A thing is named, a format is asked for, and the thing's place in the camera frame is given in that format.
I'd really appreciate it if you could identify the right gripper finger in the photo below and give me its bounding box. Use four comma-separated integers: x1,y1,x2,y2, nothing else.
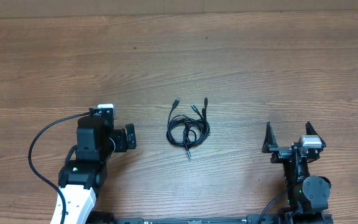
305,121,326,148
262,121,278,153

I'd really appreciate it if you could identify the black USB cable coil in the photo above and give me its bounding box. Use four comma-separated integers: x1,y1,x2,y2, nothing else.
165,98,198,161

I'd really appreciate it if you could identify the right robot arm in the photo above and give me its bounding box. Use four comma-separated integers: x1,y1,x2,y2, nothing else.
258,122,333,223

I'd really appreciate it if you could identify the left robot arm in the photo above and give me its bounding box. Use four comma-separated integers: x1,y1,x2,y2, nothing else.
51,116,136,224

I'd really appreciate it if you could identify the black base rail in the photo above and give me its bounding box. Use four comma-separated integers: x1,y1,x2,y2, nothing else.
86,212,284,224

